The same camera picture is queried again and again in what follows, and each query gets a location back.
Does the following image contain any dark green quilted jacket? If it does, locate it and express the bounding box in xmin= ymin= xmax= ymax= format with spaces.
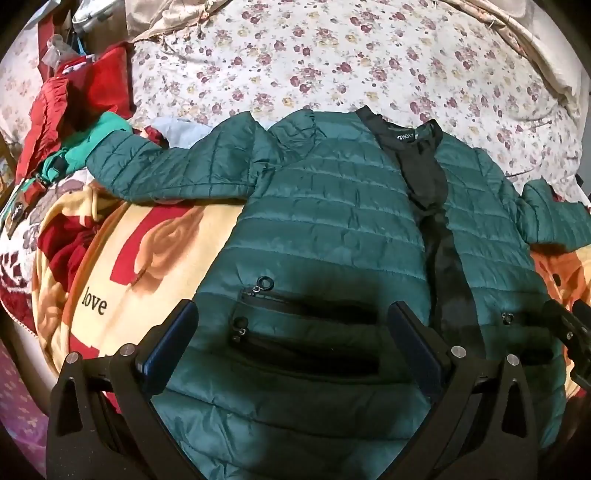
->
xmin=85 ymin=105 xmax=587 ymax=480

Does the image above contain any rose printed blanket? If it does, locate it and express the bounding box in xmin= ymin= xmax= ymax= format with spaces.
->
xmin=0 ymin=166 xmax=591 ymax=416

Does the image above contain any beige crumpled cloth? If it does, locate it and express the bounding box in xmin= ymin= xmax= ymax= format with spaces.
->
xmin=124 ymin=0 xmax=262 ymax=43

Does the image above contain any red garment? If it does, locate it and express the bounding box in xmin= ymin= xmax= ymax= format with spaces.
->
xmin=18 ymin=44 xmax=136 ymax=206

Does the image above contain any floral bed sheet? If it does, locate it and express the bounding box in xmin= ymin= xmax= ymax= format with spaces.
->
xmin=0 ymin=0 xmax=587 ymax=197

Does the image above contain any white pillow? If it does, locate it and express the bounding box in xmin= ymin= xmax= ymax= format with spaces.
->
xmin=438 ymin=0 xmax=583 ymax=118

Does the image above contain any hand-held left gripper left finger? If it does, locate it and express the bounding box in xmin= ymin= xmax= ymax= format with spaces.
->
xmin=46 ymin=299 xmax=199 ymax=480

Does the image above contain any light blue fleece garment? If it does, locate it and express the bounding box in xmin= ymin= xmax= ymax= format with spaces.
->
xmin=150 ymin=116 xmax=219 ymax=149

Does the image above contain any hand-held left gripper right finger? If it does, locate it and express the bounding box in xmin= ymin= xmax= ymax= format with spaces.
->
xmin=387 ymin=301 xmax=539 ymax=480

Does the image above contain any clothing hang tag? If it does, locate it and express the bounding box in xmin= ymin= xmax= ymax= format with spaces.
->
xmin=0 ymin=182 xmax=29 ymax=234

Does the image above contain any teal green garment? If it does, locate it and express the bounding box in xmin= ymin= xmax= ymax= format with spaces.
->
xmin=42 ymin=113 xmax=136 ymax=180

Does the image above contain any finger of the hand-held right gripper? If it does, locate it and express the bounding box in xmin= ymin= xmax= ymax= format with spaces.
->
xmin=540 ymin=298 xmax=591 ymax=358

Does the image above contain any purple floral cloth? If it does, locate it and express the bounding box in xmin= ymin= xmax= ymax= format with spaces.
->
xmin=0 ymin=342 xmax=52 ymax=464

